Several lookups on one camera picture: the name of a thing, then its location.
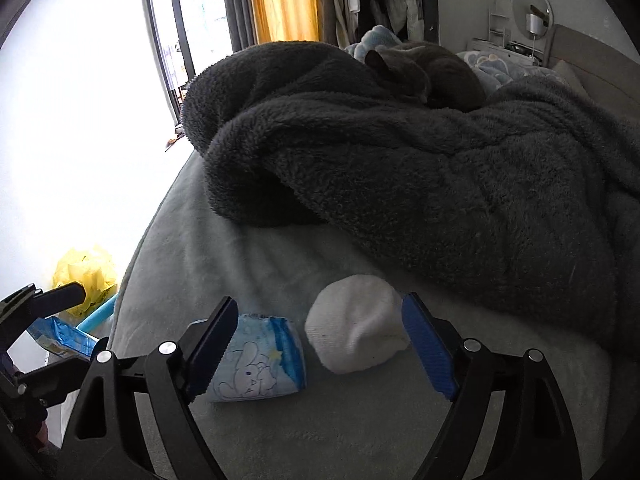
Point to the beige pillow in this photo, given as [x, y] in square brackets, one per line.
[567, 72]

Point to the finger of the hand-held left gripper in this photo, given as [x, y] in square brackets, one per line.
[50, 367]
[60, 294]

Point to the grey curtain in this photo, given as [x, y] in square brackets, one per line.
[240, 5]

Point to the light blue plastic rack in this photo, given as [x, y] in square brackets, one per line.
[100, 317]

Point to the orange curtain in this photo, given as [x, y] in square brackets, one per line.
[285, 0]

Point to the beige hanging coat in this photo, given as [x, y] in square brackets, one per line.
[342, 0]

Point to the white sock ball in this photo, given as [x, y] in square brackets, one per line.
[350, 320]

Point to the blue printed packet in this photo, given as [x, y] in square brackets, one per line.
[60, 337]

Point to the blue tissue packet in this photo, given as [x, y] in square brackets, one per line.
[260, 360]

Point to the grey cat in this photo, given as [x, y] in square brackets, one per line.
[440, 70]

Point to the dark window frame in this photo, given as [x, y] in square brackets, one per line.
[172, 100]

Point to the white desktop shelf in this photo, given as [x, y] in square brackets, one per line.
[500, 30]

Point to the white hanging jacket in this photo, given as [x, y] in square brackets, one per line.
[405, 0]

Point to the light blue plush pillow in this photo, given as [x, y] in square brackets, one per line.
[375, 37]

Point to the yellow plastic bag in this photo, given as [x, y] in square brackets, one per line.
[85, 270]

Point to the light blue printed quilt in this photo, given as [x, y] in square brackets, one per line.
[495, 67]

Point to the white table lamp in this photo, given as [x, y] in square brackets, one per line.
[535, 24]

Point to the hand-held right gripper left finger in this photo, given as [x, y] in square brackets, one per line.
[210, 355]

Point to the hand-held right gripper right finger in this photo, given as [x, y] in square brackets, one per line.
[430, 350]

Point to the round mirror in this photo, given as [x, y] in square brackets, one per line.
[522, 5]

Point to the beige upholstered headboard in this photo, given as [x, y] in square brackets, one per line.
[600, 55]

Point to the dark grey fleece blanket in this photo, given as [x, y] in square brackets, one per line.
[400, 185]

